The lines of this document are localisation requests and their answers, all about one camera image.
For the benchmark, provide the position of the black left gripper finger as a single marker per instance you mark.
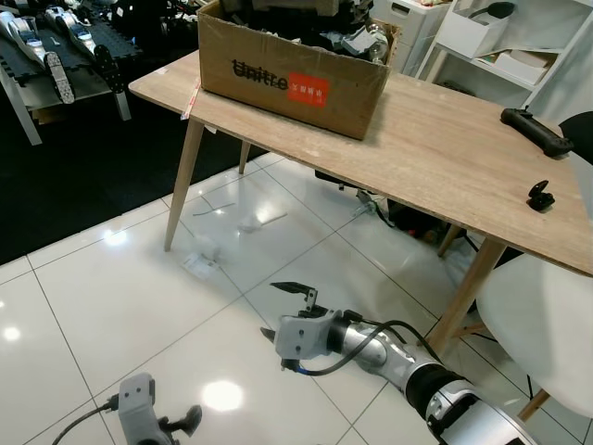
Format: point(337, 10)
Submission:
point(192, 419)

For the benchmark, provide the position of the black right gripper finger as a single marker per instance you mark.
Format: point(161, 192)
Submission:
point(271, 339)
point(292, 287)

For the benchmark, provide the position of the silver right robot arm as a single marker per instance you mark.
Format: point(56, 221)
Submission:
point(389, 357)

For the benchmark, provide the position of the white storage bin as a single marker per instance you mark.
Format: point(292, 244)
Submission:
point(463, 37)

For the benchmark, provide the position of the crumpled clear plastic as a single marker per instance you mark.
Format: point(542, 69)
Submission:
point(208, 247)

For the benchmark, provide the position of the flat white paper scrap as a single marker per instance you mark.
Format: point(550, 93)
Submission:
point(199, 267)

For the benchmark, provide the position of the light wooden table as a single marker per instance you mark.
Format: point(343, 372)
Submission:
point(445, 158)

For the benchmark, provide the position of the red white tape strip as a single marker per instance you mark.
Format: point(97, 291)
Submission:
point(191, 100)

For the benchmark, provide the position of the cardboard box with Unitree print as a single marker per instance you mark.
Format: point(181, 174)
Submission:
point(278, 65)

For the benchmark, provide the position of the white chair with wooden legs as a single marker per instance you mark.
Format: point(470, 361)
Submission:
point(547, 324)

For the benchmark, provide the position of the black and silver robot parts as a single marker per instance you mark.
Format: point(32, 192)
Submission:
point(324, 37)

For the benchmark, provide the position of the black handheld controller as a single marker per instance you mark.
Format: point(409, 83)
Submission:
point(533, 128)

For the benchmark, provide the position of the white drawer cabinet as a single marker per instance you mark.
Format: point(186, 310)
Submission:
point(408, 28)

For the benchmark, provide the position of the black-topped table with white legs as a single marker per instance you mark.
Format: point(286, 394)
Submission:
point(93, 83)

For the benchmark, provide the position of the long white black robot part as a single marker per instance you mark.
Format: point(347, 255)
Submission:
point(60, 79)

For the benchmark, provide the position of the flat white box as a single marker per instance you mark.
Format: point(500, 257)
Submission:
point(523, 67)

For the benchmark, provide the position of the black curved tool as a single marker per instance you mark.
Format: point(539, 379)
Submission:
point(496, 10)

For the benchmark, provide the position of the white shelf unit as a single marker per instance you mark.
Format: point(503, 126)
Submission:
point(551, 32)

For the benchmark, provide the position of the short white black robot part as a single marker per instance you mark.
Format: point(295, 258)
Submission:
point(18, 37)

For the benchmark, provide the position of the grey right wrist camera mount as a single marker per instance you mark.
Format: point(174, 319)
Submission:
point(306, 341)

